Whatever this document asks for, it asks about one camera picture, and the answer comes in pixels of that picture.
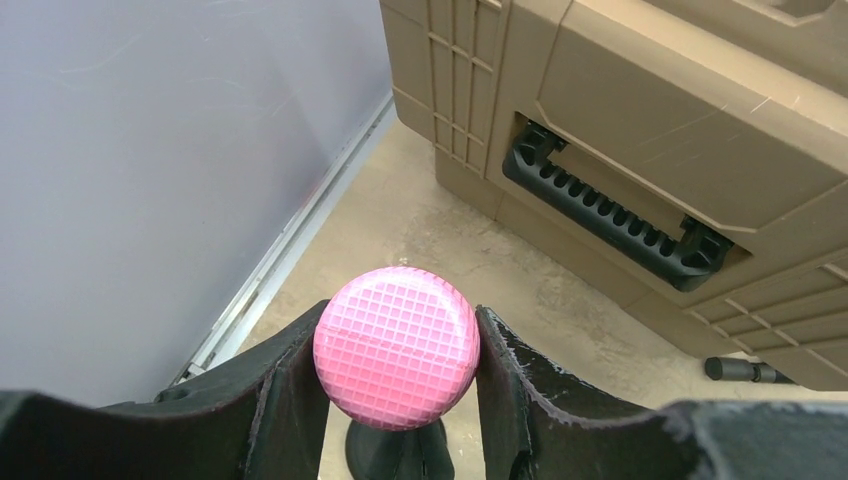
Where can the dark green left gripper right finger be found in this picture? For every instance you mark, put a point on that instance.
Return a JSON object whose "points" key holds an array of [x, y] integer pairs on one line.
{"points": [[539, 421]]}

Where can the tan plastic hard case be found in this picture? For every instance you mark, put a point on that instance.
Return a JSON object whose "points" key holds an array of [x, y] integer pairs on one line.
{"points": [[733, 113]]}

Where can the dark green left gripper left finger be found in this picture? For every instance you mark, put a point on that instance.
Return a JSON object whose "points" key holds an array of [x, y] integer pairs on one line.
{"points": [[260, 415]]}

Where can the black cylindrical adapter piece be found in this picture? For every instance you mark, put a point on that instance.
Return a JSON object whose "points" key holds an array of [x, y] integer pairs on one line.
{"points": [[741, 370]]}

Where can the black case carry handle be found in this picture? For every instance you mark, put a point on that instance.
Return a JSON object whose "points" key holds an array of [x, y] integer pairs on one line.
{"points": [[685, 264]]}

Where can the pink microphone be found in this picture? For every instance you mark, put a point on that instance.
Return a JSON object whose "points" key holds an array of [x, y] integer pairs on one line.
{"points": [[396, 348]]}

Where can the black round base stand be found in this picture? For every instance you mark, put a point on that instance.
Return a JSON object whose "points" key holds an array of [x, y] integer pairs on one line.
{"points": [[418, 454]]}

